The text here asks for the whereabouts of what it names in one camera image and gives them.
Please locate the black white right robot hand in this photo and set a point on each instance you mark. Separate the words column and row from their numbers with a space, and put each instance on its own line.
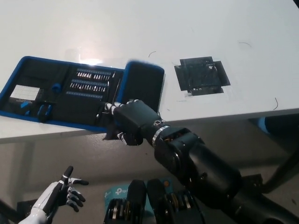
column 135, row 121

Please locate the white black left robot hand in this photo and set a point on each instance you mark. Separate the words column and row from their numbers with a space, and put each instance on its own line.
column 47, row 196

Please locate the black blue-edged toolkit roll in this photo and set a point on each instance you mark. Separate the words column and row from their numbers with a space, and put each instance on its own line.
column 81, row 107

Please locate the black desk leg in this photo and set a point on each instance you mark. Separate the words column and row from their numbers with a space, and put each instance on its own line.
column 280, row 172

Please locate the thin L-shaped metal key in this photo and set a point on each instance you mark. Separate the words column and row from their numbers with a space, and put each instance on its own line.
column 118, row 91

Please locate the row of silver bits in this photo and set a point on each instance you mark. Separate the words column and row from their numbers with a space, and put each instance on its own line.
column 90, row 87
column 93, row 75

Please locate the black tape patch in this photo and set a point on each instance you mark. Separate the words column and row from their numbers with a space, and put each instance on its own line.
column 201, row 77

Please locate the blue black small tool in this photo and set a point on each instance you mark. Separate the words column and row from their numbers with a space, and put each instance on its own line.
column 44, row 113

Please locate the blue triangular pick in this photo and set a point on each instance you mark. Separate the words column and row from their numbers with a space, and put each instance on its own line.
column 28, row 113
column 23, row 105

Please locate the blue round opening pick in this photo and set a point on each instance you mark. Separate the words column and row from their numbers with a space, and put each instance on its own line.
column 56, row 88

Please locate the light blue padded object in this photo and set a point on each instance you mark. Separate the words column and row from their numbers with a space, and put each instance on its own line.
column 262, row 124

